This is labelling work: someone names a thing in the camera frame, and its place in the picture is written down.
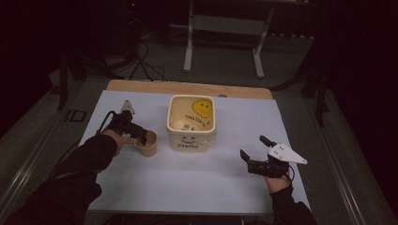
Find white table mat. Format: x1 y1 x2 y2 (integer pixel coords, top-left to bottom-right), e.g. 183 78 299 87
78 89 312 216

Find person's left hand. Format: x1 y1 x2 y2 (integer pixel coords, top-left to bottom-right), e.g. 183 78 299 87
101 128 138 158

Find white metal stand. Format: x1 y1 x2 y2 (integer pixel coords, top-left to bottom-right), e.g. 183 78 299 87
183 0 276 80

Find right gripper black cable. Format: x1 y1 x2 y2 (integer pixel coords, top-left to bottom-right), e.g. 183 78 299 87
286 164 297 188

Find cream square smiley bin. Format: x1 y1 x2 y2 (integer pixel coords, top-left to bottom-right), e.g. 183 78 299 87
166 94 218 154

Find black floor cables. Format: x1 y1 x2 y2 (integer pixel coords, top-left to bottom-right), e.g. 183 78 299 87
129 37 168 83

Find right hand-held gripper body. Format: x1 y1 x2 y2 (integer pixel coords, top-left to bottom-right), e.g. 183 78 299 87
248 142 309 179

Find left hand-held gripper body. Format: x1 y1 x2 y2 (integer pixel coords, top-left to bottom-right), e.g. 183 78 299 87
104 99 143 138

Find dark metal stand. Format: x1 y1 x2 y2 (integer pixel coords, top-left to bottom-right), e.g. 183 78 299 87
56 46 88 111

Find brown paper cup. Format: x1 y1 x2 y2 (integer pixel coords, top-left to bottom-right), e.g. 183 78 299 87
136 129 159 158

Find person's right hand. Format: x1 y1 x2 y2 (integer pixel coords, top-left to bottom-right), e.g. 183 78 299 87
264 174 293 194

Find black floor socket plate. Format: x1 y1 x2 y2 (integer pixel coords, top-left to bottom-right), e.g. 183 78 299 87
64 109 87 123

